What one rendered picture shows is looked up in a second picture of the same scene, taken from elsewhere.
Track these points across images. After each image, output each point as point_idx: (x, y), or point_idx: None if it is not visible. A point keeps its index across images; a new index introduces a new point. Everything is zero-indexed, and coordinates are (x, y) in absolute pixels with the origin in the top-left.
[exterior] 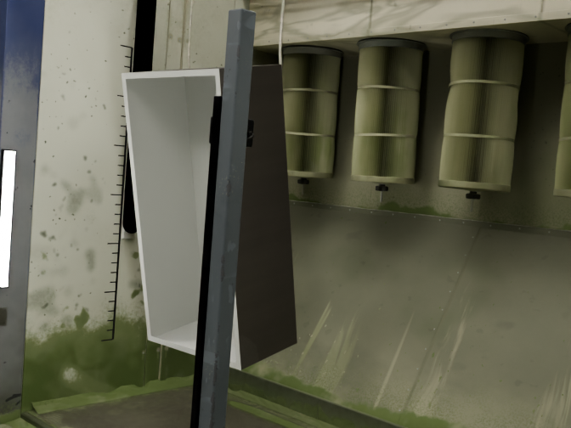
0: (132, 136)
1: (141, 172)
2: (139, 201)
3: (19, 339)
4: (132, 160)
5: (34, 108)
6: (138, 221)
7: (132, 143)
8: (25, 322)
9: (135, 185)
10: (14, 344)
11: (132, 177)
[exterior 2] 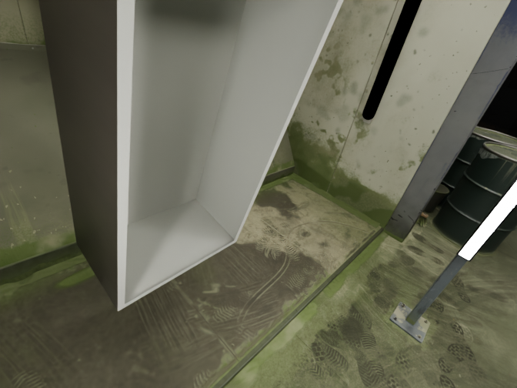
0: (109, 24)
1: (105, 112)
2: (111, 169)
3: None
4: (125, 93)
5: None
6: (126, 201)
7: (132, 49)
8: None
9: (128, 145)
10: None
11: (118, 132)
